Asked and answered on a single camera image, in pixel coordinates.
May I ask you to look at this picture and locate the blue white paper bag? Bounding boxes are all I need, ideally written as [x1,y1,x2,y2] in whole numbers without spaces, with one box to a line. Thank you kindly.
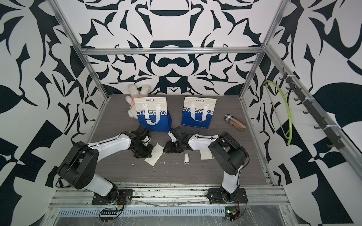
[135,97,172,132]
[182,97,217,129]

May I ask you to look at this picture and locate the green lit circuit board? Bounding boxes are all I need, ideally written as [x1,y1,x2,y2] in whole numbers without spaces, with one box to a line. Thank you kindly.
[225,207,240,222]

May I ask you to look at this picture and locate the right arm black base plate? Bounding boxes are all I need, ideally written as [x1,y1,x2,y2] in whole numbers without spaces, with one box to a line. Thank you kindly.
[206,187,248,204]

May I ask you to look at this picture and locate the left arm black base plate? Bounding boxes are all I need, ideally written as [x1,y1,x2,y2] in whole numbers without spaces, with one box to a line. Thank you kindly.
[91,189,134,206]

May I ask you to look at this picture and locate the slotted grey cable duct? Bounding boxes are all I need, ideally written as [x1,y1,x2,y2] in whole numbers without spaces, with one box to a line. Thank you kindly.
[58,206,225,218]

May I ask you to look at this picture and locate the black wall hook rack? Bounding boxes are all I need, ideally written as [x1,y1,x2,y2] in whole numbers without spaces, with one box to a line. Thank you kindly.
[280,67,346,150]

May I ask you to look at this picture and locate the small white stapler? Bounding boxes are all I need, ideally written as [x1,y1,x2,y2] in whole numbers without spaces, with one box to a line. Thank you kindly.
[184,153,189,165]

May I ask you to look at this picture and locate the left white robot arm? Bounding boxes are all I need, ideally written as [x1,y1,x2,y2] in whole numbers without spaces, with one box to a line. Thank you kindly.
[57,125,153,202]

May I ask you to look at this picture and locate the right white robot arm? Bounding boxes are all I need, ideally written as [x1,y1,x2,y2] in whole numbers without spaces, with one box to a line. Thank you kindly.
[164,126,249,195]

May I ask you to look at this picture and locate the white paper receipt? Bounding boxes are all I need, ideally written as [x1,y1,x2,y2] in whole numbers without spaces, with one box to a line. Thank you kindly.
[200,150,214,160]
[144,144,164,167]

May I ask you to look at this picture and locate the green clothes hanger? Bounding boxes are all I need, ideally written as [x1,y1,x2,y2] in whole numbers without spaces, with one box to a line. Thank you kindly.
[264,80,293,146]

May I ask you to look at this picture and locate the black connector strip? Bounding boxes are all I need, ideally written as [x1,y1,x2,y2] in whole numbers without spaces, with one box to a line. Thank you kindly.
[98,208,123,222]

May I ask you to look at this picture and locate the white pink plush bunny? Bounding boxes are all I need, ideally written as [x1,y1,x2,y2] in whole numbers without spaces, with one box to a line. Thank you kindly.
[125,84,151,119]

